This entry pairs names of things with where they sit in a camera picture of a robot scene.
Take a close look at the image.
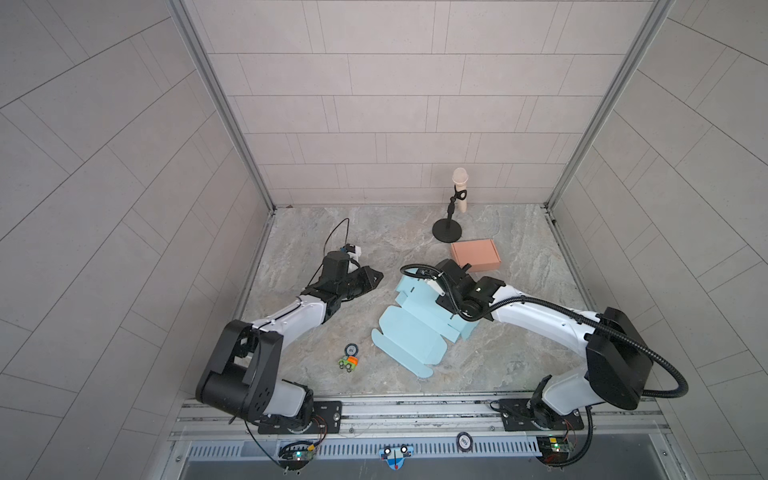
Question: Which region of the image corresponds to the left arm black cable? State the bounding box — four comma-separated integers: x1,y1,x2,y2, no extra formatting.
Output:
305,217,352,289

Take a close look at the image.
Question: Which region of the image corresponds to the green circuit board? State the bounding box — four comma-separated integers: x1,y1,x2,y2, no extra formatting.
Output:
278,441,318,471
536,436,573,465

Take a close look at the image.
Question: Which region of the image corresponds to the pink paper box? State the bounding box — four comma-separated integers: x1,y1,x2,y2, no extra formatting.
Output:
450,239,502,273

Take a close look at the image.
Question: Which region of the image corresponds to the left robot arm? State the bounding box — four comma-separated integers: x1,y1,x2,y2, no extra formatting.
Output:
195,244,383,430

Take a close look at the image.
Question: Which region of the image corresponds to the small colourful toy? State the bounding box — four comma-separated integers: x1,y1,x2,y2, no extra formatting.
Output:
338,356,359,372

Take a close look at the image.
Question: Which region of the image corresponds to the right green circuit board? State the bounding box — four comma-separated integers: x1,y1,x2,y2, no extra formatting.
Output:
536,436,573,465

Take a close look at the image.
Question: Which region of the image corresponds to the aluminium corner post right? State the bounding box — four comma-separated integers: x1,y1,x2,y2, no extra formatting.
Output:
544,0,675,212

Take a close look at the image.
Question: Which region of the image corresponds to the aluminium corner post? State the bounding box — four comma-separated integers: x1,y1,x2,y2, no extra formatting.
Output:
544,0,675,212
167,0,277,216

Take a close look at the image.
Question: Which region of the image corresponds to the beige microphone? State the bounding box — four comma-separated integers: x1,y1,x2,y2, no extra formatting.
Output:
452,167,469,213

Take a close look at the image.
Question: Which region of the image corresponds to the left green circuit board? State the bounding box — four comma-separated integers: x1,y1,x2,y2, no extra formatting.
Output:
278,441,318,471

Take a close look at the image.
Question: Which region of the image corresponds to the blue sticker marker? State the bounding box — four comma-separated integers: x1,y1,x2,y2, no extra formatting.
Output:
379,445,414,471

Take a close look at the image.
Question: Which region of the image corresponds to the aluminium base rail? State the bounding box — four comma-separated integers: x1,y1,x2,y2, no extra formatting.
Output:
169,392,674,462

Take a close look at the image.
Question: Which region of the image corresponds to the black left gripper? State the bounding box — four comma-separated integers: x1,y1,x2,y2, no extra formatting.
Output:
332,266,383,300

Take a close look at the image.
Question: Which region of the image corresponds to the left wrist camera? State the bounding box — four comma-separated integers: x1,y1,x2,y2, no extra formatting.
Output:
340,244,362,260

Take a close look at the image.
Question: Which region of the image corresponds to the round black white badge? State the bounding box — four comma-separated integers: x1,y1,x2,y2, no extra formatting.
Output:
456,432,474,453

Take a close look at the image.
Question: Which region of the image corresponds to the black corrugated cable conduit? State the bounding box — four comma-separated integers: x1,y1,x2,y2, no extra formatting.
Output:
399,262,690,400

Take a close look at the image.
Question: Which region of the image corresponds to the aluminium corner post left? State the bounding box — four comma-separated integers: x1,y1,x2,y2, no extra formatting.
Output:
167,0,277,216

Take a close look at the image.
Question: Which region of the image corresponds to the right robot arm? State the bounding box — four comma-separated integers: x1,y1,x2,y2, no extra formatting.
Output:
428,259,659,423

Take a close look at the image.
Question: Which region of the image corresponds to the light blue cardboard box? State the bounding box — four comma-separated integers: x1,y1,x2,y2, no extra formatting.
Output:
371,276,476,379

